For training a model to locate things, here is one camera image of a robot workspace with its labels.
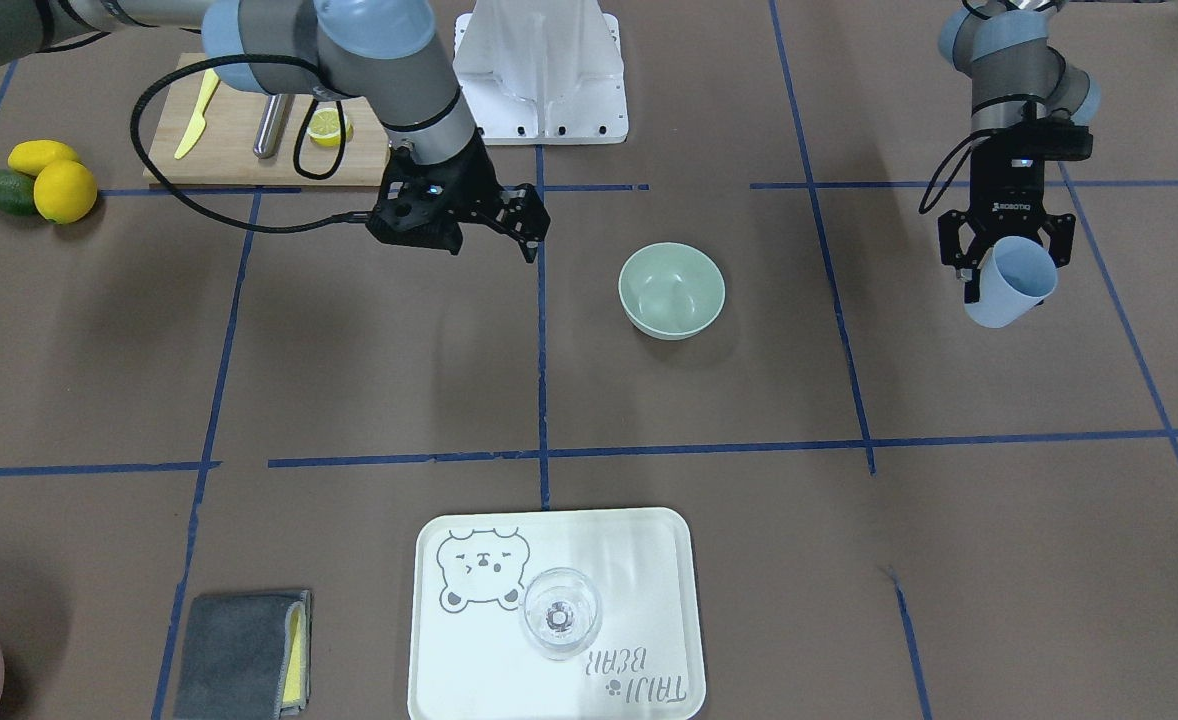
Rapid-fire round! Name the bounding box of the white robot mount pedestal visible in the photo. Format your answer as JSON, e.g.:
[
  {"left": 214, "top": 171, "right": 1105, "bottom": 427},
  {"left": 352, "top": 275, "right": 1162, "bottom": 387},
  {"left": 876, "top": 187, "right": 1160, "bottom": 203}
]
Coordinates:
[{"left": 454, "top": 1, "right": 630, "bottom": 147}]

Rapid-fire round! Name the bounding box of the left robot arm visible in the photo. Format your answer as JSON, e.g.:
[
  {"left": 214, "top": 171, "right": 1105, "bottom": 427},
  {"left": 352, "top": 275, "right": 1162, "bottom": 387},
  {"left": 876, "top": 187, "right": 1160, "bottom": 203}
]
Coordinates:
[{"left": 938, "top": 1, "right": 1101, "bottom": 309}]

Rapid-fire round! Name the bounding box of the grey and yellow sponge cloth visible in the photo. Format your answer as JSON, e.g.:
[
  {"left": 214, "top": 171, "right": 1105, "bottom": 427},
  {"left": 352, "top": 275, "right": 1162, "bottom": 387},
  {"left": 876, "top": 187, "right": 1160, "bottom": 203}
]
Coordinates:
[{"left": 173, "top": 588, "right": 313, "bottom": 719}]

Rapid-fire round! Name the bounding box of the yellow plastic knife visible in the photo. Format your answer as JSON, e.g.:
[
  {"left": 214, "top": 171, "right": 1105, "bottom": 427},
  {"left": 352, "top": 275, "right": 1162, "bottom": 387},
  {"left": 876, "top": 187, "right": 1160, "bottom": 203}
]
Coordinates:
[{"left": 173, "top": 70, "right": 221, "bottom": 160}]

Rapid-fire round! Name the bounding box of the clear wine glass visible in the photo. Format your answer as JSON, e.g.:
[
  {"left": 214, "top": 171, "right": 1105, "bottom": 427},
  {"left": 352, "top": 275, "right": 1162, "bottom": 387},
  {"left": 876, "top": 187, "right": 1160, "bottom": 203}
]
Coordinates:
[{"left": 521, "top": 568, "right": 604, "bottom": 662}]

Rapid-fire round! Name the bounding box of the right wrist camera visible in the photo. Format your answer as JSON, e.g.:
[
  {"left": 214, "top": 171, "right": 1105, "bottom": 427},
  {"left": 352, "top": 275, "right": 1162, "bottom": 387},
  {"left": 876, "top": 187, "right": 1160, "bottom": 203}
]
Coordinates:
[{"left": 364, "top": 184, "right": 464, "bottom": 256}]

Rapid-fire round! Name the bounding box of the whole yellow lemon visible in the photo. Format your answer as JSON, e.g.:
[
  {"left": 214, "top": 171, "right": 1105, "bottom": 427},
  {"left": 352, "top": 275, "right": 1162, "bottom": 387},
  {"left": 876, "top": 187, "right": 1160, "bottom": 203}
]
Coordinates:
[{"left": 33, "top": 160, "right": 99, "bottom": 225}]

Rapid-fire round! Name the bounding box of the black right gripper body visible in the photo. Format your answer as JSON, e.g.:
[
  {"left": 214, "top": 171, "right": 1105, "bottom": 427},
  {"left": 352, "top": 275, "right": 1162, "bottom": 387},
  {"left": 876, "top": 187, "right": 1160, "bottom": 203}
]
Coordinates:
[{"left": 366, "top": 131, "right": 502, "bottom": 255}]

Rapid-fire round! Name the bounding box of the cream bear serving tray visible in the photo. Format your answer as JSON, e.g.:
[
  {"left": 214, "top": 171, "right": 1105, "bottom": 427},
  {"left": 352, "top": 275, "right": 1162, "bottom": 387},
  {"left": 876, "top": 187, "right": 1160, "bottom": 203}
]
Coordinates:
[{"left": 408, "top": 507, "right": 707, "bottom": 719}]

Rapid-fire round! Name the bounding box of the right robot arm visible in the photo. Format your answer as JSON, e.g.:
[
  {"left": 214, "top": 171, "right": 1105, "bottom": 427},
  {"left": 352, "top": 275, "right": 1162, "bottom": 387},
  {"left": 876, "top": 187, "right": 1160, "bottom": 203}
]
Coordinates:
[{"left": 0, "top": 1, "right": 551, "bottom": 263}]

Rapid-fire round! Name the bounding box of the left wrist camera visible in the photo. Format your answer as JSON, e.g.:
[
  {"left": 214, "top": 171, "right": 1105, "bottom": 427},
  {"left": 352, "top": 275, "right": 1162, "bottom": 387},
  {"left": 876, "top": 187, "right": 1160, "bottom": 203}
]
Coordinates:
[{"left": 1017, "top": 117, "right": 1096, "bottom": 161}]

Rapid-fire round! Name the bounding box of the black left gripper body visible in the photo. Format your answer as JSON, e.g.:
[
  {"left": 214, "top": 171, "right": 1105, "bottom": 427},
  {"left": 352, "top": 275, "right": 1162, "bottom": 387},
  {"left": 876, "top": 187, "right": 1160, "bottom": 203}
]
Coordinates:
[{"left": 969, "top": 128, "right": 1047, "bottom": 242}]

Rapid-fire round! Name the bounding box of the light blue plastic cup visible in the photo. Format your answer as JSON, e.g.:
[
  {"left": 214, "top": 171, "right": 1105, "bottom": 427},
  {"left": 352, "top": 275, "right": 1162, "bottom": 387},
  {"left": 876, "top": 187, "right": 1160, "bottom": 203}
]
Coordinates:
[{"left": 964, "top": 236, "right": 1059, "bottom": 329}]

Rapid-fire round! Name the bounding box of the metal cylinder handle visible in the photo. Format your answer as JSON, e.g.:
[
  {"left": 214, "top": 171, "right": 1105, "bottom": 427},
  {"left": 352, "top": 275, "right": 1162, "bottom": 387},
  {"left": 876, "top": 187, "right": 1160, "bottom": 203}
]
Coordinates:
[{"left": 252, "top": 94, "right": 295, "bottom": 160}]

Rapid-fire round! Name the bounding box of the mint green bowl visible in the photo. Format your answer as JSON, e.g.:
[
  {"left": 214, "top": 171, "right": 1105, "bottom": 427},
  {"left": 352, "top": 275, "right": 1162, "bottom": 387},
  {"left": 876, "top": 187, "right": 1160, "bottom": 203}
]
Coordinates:
[{"left": 617, "top": 242, "right": 727, "bottom": 341}]

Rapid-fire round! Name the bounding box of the lemon half slice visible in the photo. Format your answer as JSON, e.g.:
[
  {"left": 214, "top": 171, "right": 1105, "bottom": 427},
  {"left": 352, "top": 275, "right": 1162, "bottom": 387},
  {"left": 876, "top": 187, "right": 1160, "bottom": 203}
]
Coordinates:
[{"left": 305, "top": 108, "right": 353, "bottom": 148}]

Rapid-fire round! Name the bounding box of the wooden cutting board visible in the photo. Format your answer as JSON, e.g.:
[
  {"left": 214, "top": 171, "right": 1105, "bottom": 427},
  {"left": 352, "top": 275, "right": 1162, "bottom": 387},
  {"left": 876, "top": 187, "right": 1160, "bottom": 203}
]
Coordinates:
[{"left": 140, "top": 73, "right": 389, "bottom": 187}]

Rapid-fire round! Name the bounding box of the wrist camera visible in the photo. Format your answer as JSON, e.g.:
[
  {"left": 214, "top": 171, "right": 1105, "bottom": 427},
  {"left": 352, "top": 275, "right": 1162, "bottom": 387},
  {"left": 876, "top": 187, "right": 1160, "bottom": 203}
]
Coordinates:
[
  {"left": 1017, "top": 117, "right": 1096, "bottom": 161},
  {"left": 364, "top": 184, "right": 464, "bottom": 256}
]

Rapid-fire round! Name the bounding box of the green avocado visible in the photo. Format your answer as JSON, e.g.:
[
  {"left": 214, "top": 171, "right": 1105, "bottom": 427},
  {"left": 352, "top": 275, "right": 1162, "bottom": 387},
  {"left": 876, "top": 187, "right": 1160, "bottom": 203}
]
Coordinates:
[{"left": 0, "top": 169, "right": 39, "bottom": 217}]

